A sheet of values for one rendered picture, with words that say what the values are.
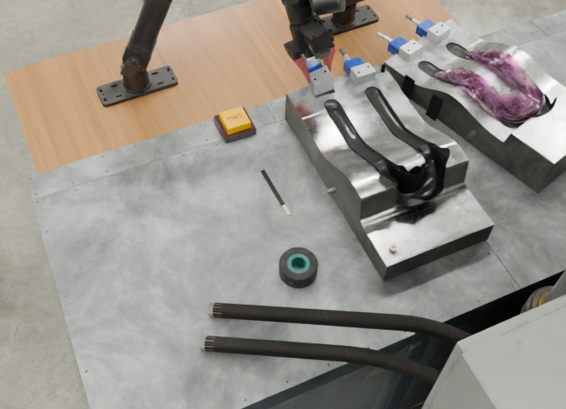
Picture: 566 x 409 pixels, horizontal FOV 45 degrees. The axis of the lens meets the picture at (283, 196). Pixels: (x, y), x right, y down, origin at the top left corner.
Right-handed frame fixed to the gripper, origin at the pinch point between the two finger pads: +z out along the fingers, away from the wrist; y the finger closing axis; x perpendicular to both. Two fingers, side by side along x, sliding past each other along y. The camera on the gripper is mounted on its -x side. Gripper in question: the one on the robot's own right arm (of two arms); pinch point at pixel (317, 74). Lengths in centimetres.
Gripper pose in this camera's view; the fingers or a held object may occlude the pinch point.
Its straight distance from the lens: 160.2
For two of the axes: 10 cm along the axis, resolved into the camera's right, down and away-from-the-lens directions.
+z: 2.8, 7.4, 6.1
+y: 9.0, -4.3, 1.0
